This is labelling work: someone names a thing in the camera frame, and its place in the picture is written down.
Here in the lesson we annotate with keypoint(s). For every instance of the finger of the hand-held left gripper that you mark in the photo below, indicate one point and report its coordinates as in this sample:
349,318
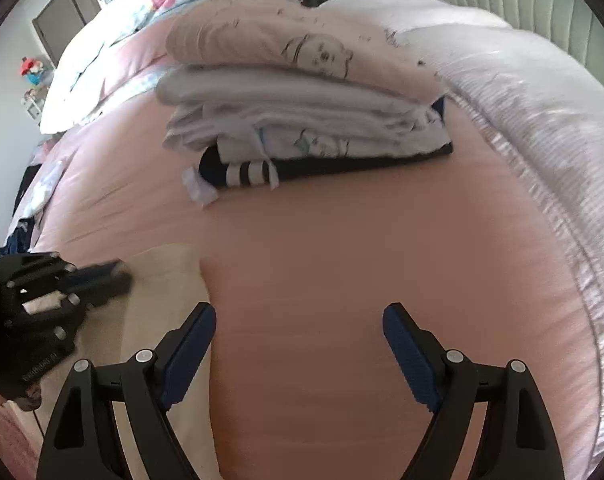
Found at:
99,269
106,289

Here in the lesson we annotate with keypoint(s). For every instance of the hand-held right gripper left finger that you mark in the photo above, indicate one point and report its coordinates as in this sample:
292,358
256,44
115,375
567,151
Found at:
186,360

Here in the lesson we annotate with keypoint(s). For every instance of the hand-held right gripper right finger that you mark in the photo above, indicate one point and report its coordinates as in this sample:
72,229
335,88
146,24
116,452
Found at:
412,360

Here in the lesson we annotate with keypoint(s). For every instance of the red shirt with cream lining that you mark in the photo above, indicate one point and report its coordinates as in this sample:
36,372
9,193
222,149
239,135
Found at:
156,270

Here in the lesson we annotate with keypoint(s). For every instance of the navy blue garment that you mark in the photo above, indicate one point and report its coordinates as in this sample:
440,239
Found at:
14,242

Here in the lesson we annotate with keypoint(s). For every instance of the white light-blue garment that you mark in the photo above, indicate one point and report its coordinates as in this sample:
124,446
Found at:
46,185

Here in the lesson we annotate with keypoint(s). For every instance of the navy white-striped folded garment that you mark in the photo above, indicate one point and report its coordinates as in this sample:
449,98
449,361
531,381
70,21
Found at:
357,165

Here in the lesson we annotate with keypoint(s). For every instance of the pink checked duvet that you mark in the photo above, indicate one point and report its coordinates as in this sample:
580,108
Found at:
131,25

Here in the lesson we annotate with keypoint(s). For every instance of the white printed folded garment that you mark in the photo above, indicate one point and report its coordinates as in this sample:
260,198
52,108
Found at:
332,125

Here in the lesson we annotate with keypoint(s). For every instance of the pale pink pillow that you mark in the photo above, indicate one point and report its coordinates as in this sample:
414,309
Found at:
532,135

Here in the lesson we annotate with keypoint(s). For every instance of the grey door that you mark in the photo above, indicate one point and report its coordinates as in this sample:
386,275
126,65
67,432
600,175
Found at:
64,15

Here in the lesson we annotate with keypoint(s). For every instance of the pink printed folded garment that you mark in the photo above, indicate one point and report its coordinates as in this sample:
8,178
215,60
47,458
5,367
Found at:
307,50

